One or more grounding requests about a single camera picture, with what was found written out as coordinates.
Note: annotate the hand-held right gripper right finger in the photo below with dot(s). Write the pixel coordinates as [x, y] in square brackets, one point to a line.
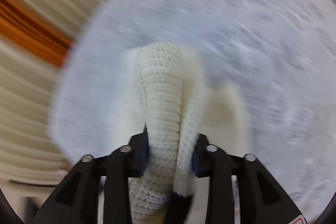
[195, 163]

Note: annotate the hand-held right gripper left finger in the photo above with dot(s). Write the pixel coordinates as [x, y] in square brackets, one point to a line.
[143, 158]

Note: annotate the white red navy knit sweater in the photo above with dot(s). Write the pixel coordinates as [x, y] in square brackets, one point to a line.
[161, 98]

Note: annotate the cream pleated curtain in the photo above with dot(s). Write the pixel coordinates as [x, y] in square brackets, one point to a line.
[31, 108]

